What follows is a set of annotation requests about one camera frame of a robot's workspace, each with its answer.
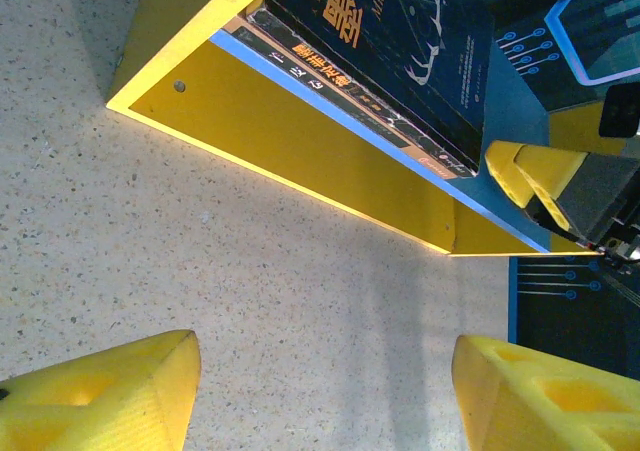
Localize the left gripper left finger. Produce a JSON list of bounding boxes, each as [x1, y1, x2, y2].
[[0, 329, 202, 451]]

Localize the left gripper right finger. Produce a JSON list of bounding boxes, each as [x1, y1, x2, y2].
[[452, 334, 640, 451]]

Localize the black antler cover book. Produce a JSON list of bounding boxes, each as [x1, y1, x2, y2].
[[247, 0, 496, 177]]

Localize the brown scroll cover book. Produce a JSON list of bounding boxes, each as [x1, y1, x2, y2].
[[219, 18, 474, 180]]

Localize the yellow bookshelf pink blue shelves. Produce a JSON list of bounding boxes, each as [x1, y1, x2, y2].
[[104, 0, 640, 258]]

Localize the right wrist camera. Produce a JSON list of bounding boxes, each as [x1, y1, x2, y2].
[[597, 84, 640, 140]]

